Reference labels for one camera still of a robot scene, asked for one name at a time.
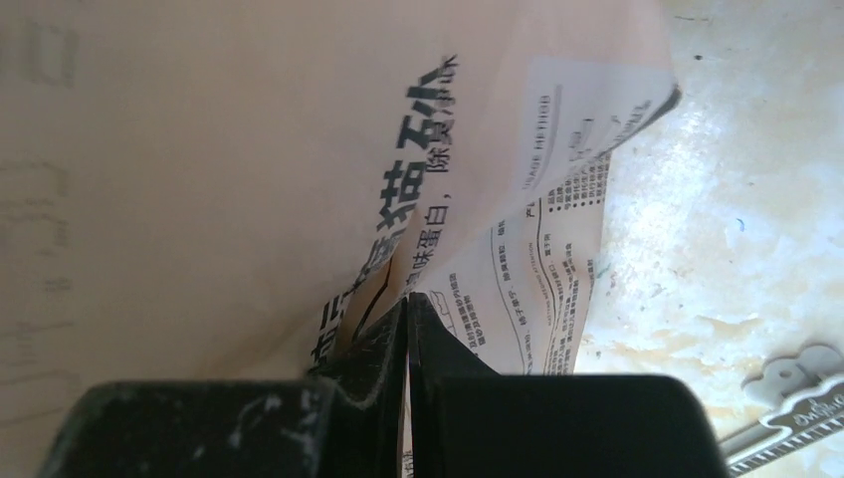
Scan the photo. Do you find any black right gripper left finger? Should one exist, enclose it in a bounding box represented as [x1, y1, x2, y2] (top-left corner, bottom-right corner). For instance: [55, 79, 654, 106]
[39, 303, 407, 477]

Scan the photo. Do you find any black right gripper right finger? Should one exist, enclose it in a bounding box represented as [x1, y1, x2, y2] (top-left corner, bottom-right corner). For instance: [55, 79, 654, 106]
[407, 294, 728, 477]

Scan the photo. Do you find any pink cat litter bag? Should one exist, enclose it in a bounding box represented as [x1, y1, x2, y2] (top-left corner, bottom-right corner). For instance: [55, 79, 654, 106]
[1, 1, 678, 477]

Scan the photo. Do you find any grey bag sealing clip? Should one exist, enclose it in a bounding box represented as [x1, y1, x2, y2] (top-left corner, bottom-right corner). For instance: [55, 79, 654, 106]
[720, 344, 843, 477]

